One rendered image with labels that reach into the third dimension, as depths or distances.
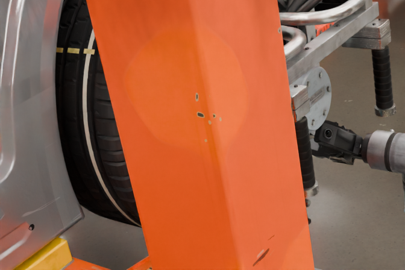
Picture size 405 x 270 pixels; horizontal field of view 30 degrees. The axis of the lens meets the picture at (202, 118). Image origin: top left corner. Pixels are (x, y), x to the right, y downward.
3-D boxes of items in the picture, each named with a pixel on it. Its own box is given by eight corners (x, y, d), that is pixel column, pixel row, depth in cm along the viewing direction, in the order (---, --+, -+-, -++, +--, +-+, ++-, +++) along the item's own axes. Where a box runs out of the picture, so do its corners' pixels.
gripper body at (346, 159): (330, 163, 183) (376, 170, 176) (316, 152, 177) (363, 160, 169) (339, 133, 185) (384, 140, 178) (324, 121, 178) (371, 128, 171)
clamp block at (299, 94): (267, 105, 137) (263, 78, 134) (311, 111, 131) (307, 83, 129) (252, 117, 133) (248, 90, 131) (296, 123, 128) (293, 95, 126)
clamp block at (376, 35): (351, 38, 160) (349, 15, 158) (392, 41, 155) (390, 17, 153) (340, 47, 157) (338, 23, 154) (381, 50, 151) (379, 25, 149)
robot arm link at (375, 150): (380, 164, 166) (390, 123, 168) (360, 161, 169) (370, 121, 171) (394, 176, 173) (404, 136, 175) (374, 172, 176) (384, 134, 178)
